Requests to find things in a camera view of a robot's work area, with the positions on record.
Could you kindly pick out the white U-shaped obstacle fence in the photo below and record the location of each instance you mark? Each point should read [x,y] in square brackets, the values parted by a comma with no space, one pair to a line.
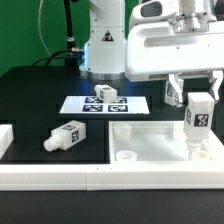
[110,176]

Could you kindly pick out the white AprilTag base sheet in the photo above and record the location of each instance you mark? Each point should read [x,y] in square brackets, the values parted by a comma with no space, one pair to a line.
[93,105]

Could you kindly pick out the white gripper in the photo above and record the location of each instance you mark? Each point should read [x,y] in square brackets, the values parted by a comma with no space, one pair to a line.
[155,50]

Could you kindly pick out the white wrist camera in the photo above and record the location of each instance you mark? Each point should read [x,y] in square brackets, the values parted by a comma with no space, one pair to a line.
[150,11]

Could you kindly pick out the white square tabletop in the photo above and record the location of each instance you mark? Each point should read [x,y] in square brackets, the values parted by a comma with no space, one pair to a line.
[157,142]

